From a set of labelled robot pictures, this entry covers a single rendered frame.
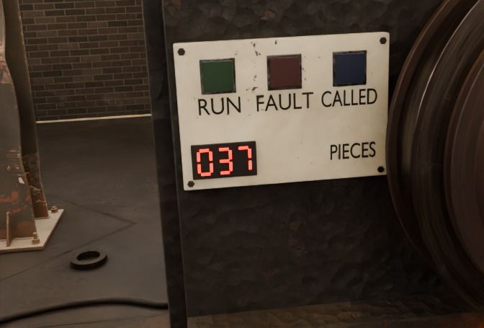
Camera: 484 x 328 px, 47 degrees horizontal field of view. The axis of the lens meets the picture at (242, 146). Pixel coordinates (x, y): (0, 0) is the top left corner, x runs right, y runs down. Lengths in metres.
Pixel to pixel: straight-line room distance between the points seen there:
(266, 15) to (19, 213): 2.84
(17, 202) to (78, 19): 3.68
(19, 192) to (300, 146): 2.76
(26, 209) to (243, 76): 2.79
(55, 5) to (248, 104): 6.15
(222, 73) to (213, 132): 0.07
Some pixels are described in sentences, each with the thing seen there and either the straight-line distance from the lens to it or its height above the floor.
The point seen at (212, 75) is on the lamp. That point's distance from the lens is 0.66.
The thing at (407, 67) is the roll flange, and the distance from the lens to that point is 0.65.
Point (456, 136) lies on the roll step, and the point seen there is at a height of 1.15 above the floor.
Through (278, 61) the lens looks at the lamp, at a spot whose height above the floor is 1.21.
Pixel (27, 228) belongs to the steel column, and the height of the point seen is 0.09.
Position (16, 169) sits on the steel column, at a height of 0.44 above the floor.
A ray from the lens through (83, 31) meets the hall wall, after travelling 6.73.
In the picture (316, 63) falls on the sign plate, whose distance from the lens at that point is 0.68.
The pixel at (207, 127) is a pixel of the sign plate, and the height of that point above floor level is 1.14.
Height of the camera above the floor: 1.29
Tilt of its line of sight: 15 degrees down
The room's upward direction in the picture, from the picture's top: 3 degrees counter-clockwise
